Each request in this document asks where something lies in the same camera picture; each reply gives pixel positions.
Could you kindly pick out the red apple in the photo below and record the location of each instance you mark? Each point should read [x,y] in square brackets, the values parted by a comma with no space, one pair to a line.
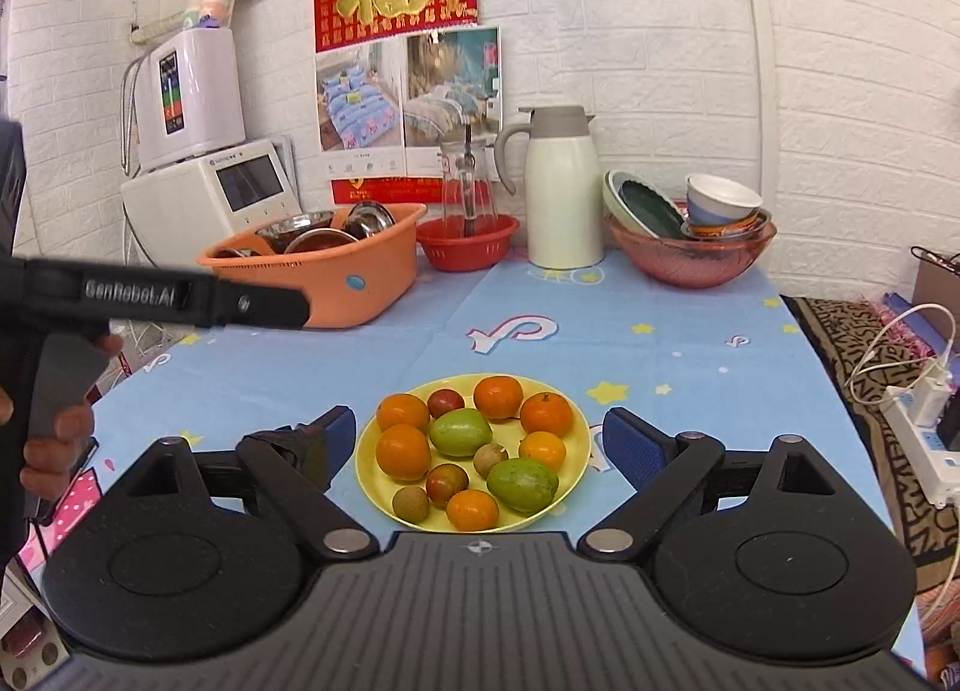
[443,482]

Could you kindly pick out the white countertop appliance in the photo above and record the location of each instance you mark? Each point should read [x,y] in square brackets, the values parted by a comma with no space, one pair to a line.
[177,212]

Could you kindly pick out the yellow round plastic plate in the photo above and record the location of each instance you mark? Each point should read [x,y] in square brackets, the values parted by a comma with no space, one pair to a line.
[379,488]

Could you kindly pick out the orange tangerine with stem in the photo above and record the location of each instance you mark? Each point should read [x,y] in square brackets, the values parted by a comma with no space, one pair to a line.
[547,412]

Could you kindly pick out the white blue ceramic bowl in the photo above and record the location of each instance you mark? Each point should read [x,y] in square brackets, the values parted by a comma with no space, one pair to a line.
[712,200]

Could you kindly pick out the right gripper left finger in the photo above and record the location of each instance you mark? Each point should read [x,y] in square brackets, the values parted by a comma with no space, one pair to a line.
[293,468]

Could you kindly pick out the small tangerine on plate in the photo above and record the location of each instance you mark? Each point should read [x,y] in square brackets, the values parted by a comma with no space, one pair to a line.
[544,447]

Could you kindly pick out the white power strip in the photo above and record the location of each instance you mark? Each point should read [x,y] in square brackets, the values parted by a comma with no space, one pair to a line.
[937,469]

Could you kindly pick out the steel bowl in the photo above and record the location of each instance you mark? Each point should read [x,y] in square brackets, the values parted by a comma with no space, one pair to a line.
[281,233]

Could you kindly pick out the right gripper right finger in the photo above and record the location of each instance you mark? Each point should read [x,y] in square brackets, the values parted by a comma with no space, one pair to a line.
[669,474]

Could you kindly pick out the medium orange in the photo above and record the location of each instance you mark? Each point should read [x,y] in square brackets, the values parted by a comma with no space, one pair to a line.
[498,398]

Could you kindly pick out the white water purifier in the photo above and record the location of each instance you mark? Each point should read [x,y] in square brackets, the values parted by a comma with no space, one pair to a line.
[181,100]

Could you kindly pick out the blue patterned tablecloth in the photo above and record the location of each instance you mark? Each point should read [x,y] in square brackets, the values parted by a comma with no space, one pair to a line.
[788,576]

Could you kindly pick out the green mango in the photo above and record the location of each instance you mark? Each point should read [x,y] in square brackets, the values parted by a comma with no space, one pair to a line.
[461,433]
[524,485]

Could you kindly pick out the cardboard box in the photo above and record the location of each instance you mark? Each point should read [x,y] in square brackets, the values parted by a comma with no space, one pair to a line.
[937,280]

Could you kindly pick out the glass pitcher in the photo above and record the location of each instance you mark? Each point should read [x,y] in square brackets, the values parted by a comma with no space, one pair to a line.
[467,195]

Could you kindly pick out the person's left hand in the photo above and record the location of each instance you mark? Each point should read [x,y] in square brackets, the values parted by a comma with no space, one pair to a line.
[47,461]

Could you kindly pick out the white thermos jug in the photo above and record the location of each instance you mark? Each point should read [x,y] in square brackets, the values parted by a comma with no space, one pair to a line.
[562,187]

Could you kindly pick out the large orange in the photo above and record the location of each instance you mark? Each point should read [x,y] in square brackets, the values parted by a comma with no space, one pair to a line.
[403,453]

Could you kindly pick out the pink glass bowl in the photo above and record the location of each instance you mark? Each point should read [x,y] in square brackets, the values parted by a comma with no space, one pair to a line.
[688,263]

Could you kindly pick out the white dish plate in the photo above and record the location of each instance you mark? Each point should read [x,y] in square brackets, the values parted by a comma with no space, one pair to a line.
[640,208]

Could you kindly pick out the dark red tomato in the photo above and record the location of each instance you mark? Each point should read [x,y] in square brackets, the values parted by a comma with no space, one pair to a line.
[443,401]

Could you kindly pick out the orange on plate left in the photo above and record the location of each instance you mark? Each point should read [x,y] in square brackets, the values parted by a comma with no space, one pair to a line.
[403,408]

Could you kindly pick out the small orange tangerine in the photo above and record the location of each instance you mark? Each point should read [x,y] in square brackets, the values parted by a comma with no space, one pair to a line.
[473,511]

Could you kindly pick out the red plastic basket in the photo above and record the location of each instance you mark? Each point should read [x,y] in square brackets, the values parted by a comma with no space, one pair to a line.
[463,254]

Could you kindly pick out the wall calendar poster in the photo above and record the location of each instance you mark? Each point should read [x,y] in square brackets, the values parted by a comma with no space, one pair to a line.
[401,84]

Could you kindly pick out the orange plastic basin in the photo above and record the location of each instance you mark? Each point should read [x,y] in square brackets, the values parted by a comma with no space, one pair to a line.
[347,286]

